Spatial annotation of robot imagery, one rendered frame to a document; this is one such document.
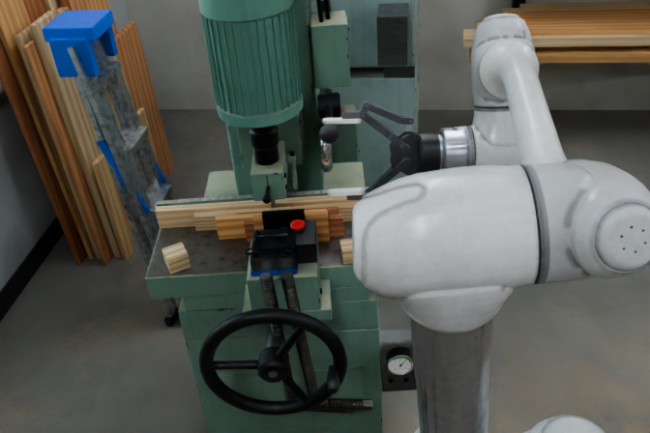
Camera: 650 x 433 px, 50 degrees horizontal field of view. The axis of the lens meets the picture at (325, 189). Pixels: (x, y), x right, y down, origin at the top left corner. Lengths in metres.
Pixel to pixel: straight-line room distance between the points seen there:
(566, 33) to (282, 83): 2.19
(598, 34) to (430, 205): 2.73
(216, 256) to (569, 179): 0.95
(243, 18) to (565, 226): 0.74
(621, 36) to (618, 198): 2.69
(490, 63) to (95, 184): 2.00
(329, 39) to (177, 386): 1.41
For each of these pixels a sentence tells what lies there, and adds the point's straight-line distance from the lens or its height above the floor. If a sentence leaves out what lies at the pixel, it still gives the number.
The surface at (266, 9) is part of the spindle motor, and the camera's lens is 1.27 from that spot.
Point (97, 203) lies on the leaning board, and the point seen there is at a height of 0.29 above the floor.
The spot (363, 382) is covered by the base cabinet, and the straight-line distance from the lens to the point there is 1.71.
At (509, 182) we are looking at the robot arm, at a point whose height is 1.44.
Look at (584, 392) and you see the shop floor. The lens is 2.47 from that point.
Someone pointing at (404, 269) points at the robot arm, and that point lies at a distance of 0.72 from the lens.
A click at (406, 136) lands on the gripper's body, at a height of 1.20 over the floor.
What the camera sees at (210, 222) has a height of 0.92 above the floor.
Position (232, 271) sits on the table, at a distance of 1.48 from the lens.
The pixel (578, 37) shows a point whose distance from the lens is 3.35.
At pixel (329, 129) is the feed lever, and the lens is 1.20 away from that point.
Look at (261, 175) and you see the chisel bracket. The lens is 1.46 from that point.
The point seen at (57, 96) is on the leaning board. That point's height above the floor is 0.77.
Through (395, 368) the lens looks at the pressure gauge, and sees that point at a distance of 1.59.
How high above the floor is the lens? 1.84
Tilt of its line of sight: 34 degrees down
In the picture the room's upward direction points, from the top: 5 degrees counter-clockwise
